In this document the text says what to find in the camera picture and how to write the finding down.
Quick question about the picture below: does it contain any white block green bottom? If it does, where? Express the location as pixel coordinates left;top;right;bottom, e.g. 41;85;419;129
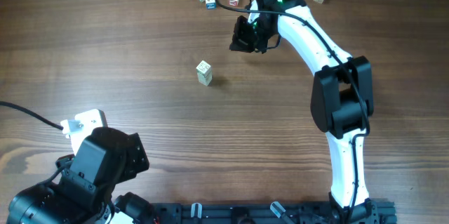
196;60;212;76

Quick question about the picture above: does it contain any green N letter block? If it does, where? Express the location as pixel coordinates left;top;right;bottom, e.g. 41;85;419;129
197;72;213;78

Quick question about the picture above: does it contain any green V letter block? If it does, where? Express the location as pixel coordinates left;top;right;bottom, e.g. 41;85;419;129
199;76;213;86

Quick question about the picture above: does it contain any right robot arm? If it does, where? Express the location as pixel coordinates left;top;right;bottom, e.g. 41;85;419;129
229;0;374;218

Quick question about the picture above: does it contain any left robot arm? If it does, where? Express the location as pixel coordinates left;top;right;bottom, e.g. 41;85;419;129
6;127;149;223

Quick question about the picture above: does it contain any baseball block blue side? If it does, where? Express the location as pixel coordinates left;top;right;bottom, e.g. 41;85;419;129
205;0;217;10

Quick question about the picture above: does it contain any left camera black cable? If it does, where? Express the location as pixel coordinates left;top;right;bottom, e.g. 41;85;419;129
0;100;65;131

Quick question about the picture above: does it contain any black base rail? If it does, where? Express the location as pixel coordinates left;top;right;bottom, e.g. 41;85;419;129
84;201;397;224

